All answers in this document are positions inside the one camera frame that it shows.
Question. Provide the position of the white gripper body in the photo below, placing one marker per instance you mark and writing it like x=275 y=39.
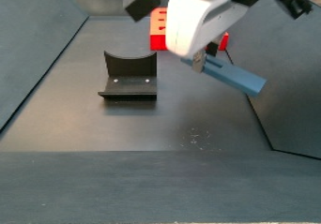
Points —
x=196 y=22

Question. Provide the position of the black curved holder stand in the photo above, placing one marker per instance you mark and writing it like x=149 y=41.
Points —
x=131 y=77

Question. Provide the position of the red foam shape board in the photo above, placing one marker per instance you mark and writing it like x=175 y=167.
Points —
x=157 y=18

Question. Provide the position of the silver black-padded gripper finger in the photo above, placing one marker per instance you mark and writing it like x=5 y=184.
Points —
x=214 y=47
x=197 y=61

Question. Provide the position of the blue double-square block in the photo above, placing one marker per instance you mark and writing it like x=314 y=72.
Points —
x=232 y=75

